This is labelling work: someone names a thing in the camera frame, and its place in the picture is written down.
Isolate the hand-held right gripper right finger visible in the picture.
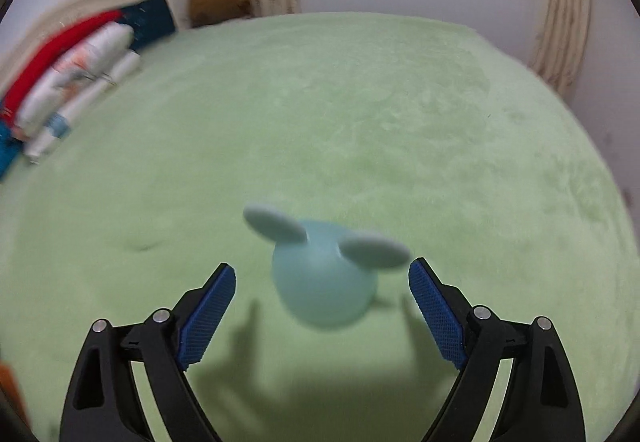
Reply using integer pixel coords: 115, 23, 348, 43
408, 258, 587, 442

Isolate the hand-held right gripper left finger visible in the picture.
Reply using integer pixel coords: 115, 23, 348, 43
59, 263, 237, 442

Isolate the light blue mouse-shaped toy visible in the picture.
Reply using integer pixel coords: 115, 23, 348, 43
242, 205, 413, 329

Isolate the orange round bin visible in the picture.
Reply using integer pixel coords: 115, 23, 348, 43
0, 362, 23, 418

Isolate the green fleece blanket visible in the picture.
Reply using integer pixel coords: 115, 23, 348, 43
0, 12, 633, 442

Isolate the blue printed cloth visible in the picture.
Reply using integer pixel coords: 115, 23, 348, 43
0, 122, 27, 184

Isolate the white printed pillow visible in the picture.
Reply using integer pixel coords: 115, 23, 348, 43
17, 22, 135, 138

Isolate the dark blue pillow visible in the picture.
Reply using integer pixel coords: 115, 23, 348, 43
120, 0, 179, 48

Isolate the cream headboard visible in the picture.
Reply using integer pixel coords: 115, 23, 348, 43
0, 0, 171, 93

